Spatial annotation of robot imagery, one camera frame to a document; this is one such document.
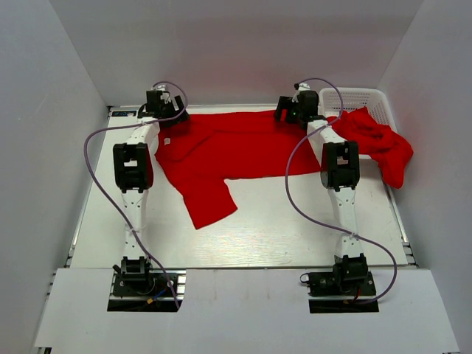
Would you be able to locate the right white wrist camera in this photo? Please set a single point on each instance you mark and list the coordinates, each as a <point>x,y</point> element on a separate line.
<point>300,87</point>

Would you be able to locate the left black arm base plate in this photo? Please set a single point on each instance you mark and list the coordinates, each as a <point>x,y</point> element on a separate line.
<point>152,295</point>

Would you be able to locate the red t shirt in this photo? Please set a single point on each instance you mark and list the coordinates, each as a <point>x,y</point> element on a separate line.
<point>198,156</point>

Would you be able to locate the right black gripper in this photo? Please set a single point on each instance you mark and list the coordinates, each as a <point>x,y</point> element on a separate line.
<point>285,103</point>

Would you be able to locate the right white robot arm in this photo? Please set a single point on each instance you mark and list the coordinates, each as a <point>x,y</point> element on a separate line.
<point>340,174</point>

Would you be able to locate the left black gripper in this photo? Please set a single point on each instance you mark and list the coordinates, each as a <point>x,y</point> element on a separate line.
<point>178,116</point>

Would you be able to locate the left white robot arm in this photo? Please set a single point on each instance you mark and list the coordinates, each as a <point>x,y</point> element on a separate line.
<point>133,173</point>

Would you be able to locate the white perforated plastic basket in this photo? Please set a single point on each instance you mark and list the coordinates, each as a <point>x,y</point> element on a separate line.
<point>350,99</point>

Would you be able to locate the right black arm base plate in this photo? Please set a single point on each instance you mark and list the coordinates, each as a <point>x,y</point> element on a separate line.
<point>326,297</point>

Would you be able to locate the crumpled red shirt in basket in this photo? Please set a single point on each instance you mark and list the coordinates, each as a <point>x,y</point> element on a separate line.
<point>389,149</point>

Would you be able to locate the blue label sticker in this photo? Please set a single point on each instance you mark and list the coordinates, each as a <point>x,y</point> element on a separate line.
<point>125,113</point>

